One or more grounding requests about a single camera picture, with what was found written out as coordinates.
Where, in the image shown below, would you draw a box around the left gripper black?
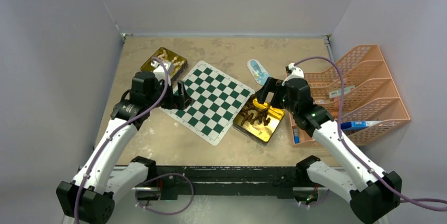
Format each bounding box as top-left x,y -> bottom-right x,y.
146,78 -> 192,110

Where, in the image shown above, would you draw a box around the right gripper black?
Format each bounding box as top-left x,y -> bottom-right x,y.
255,77 -> 298,115

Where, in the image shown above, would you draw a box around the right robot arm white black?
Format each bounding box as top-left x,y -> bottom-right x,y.
255,77 -> 402,223

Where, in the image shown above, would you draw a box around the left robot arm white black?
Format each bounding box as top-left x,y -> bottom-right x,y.
56,72 -> 192,223

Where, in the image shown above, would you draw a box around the brown chess pieces pile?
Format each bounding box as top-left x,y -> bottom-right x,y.
239,99 -> 271,126

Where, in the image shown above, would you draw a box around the gold tin brown pieces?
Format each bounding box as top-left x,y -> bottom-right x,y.
232,94 -> 285,146

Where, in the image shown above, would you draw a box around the green white chess mat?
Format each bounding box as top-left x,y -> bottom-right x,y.
162,61 -> 255,146

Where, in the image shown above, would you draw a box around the white chess pieces pile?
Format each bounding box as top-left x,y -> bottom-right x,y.
154,47 -> 188,74

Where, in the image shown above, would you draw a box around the gold tin white pieces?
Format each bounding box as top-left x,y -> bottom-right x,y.
140,47 -> 188,85

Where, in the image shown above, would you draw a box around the blue white packaged item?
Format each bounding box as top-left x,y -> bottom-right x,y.
247,59 -> 270,85

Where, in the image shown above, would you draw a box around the blue capped tube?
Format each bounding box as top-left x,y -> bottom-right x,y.
293,128 -> 300,144

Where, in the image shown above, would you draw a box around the white label card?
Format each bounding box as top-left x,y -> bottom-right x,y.
328,85 -> 355,99

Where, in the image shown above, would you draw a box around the blue box in organizer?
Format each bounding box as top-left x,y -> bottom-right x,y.
341,121 -> 382,131

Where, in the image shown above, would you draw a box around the peach plastic file organizer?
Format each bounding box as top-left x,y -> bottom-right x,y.
304,45 -> 411,146

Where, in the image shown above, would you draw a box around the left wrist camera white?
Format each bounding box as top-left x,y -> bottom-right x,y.
151,61 -> 175,83

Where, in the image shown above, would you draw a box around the black metal base frame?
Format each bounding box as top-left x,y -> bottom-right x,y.
132,164 -> 333,202

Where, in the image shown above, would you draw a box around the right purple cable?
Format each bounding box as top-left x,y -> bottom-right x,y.
293,56 -> 447,212

